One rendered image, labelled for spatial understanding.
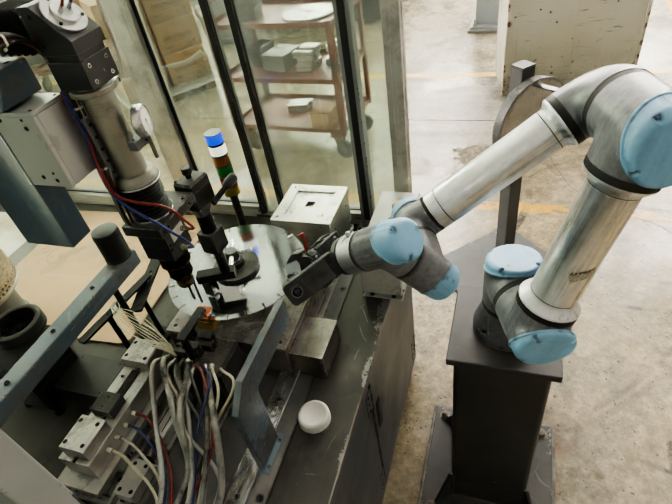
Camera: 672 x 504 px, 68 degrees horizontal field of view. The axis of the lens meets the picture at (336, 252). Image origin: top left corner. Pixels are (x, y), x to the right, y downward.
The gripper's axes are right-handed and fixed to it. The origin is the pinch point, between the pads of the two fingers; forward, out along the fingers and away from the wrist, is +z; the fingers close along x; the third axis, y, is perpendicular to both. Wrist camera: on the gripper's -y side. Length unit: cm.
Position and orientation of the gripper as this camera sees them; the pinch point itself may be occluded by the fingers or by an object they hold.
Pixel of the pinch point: (287, 276)
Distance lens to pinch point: 105.7
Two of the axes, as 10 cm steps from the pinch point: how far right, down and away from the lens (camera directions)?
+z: -5.8, 1.8, 8.0
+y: 6.0, -5.7, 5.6
